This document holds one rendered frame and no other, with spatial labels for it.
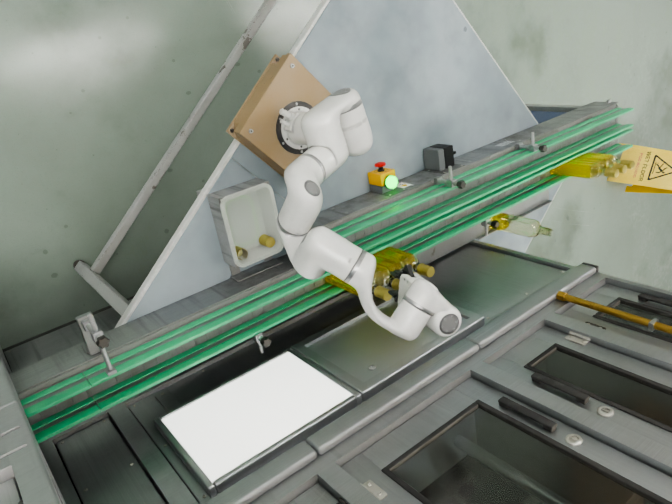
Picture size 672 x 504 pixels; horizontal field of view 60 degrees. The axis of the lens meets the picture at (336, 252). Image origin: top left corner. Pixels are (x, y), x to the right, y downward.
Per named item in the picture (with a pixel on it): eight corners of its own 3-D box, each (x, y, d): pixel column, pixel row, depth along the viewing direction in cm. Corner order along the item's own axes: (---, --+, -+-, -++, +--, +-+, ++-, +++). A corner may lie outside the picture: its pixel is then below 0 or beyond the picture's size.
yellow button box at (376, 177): (369, 191, 208) (382, 194, 202) (366, 171, 205) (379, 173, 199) (383, 185, 211) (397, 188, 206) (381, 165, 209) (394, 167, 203)
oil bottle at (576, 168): (549, 173, 249) (613, 182, 227) (549, 161, 247) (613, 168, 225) (557, 170, 252) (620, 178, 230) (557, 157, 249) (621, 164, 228)
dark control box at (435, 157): (424, 169, 222) (440, 171, 215) (421, 148, 219) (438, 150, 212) (439, 163, 226) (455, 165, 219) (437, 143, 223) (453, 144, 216)
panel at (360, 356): (156, 428, 152) (211, 499, 126) (152, 419, 151) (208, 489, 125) (406, 293, 198) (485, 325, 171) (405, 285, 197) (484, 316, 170)
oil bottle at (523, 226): (488, 228, 232) (546, 242, 212) (488, 215, 230) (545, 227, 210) (497, 224, 235) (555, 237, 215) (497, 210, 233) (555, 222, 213)
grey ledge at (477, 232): (369, 278, 213) (390, 286, 204) (365, 256, 209) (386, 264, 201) (530, 198, 260) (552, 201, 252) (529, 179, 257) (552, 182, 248)
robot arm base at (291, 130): (266, 134, 169) (295, 138, 157) (282, 94, 169) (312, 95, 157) (306, 155, 179) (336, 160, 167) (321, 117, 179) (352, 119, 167)
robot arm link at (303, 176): (290, 175, 148) (254, 204, 139) (306, 139, 137) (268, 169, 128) (331, 209, 147) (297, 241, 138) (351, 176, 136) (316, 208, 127)
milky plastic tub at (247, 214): (224, 263, 179) (237, 270, 173) (206, 194, 171) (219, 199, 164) (272, 243, 188) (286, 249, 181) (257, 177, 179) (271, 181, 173)
